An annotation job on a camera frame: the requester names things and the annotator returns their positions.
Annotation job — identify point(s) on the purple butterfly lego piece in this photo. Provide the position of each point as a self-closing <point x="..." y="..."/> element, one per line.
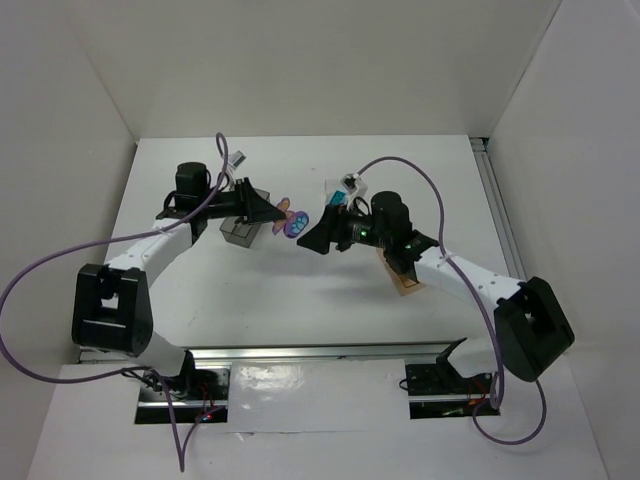
<point x="284" y="225"/>

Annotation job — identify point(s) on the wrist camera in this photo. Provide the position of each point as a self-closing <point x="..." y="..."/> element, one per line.
<point x="236" y="159"/>
<point x="353" y="186"/>

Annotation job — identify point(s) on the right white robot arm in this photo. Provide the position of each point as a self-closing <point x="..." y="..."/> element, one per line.
<point x="423" y="259"/>

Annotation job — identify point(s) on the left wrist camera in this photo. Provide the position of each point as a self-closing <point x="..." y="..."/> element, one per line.
<point x="236" y="159"/>

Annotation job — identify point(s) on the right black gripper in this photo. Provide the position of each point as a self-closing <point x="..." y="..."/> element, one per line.
<point x="331" y="226"/>

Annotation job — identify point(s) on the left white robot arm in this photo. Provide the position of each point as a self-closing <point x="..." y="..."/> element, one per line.
<point x="112" y="307"/>

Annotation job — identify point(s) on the amber plastic container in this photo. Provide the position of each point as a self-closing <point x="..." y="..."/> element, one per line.
<point x="403" y="284"/>

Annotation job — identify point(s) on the teal rectangular lego brick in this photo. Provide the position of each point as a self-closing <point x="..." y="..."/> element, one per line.
<point x="338" y="198"/>

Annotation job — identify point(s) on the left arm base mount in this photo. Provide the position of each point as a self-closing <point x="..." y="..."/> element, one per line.
<point x="206" y="400"/>

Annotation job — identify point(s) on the purple flower lego piece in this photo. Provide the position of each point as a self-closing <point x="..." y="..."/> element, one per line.
<point x="295" y="224"/>

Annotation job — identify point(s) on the clear plastic container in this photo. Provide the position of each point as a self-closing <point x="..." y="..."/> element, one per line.
<point x="330" y="186"/>

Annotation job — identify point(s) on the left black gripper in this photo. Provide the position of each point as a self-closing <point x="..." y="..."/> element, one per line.
<point x="247" y="201"/>

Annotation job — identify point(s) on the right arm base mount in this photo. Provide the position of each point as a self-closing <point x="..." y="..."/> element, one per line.
<point x="438" y="392"/>

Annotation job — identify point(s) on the aluminium side rail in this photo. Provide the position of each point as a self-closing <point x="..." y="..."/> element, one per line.
<point x="505" y="235"/>

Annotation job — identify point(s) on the aluminium front rail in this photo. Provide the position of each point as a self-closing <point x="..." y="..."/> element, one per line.
<point x="322" y="352"/>

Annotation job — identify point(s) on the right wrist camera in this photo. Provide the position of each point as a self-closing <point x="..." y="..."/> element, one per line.
<point x="353" y="186"/>

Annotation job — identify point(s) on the smoky grey plastic container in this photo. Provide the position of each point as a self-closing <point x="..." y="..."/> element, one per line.
<point x="241" y="230"/>

